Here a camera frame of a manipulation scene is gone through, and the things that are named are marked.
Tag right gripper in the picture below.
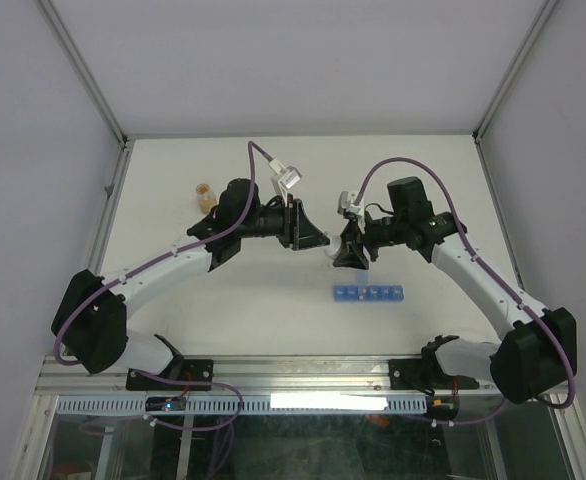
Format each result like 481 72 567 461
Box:
333 210 408 270

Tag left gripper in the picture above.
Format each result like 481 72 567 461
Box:
238 195 331 252

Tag white cap pill bottle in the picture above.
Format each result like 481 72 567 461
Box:
324 234 344 260

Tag blue weekly pill organizer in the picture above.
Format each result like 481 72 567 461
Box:
332 271 405 303

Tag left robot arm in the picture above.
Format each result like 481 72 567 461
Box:
51 179 332 389

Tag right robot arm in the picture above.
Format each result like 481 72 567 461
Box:
331 177 577 404

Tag amber pill bottle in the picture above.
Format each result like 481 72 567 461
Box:
195 183 218 215

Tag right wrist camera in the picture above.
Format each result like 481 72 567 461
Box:
337 191 364 221

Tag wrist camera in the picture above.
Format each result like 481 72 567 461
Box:
268 158 302 205
337 191 364 221

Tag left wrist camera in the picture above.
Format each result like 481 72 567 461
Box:
268 158 302 205

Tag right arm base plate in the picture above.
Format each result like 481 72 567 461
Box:
388 335 480 396

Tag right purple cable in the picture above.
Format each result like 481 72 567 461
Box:
357 157 577 429

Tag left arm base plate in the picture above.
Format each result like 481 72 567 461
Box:
125 357 214 392

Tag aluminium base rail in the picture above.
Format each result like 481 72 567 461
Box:
35 353 574 397

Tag white slotted cable duct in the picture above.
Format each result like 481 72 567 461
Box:
57 393 427 416

